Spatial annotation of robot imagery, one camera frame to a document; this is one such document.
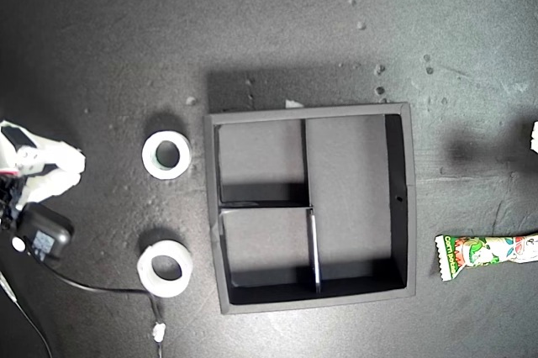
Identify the white tape roll green core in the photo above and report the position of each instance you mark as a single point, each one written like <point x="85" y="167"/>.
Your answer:
<point x="186" y="156"/>

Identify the green printed snack bar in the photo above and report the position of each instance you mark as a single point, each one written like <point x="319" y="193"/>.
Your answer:
<point x="475" y="253"/>

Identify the black tray with wells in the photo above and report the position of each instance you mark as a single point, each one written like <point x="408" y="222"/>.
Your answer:
<point x="344" y="164"/>

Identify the small white paper scrap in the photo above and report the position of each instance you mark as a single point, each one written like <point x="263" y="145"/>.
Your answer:
<point x="294" y="103"/>

